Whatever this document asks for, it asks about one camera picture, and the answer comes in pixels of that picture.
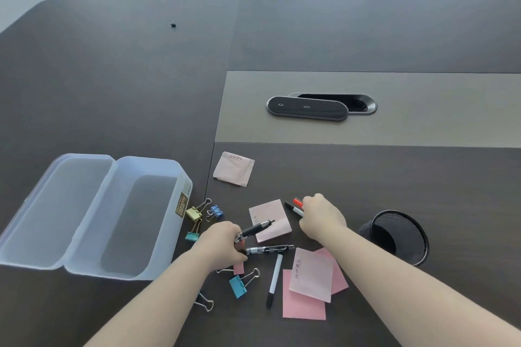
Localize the yellow binder clip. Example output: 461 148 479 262
185 198 212 222

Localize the white marker with black cap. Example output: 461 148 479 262
266 253 284 310

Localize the clear barrel black pen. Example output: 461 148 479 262
244 244 295 256

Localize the pink sticky note sheet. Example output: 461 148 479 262
282 269 326 321

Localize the person's left hand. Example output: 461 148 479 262
195 221 247 274

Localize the pink sticky note pad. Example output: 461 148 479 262
313 248 350 295
249 199 293 243

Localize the large blue binder clip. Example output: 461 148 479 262
228 268 261 300

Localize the person's right forearm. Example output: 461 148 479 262
315 224 521 347

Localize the creased pale pink note packet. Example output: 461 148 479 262
212 151 256 188

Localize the teal binder clip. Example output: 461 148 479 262
185 221 203 243

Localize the oval table cable opening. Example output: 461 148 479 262
288 92 378 116

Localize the black retractable pen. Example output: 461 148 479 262
234 220 276 244

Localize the person's right hand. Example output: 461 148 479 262
299 193 347 243

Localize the black mesh pen holder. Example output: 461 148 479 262
358 210 430 267

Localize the person's left forearm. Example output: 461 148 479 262
83 246 221 347

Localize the translucent plastic box with lid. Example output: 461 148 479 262
0 153 193 281

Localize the wrapped pale pink note packet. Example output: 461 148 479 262
288 248 334 304

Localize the black oval outlet cover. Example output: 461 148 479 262
266 96 349 122

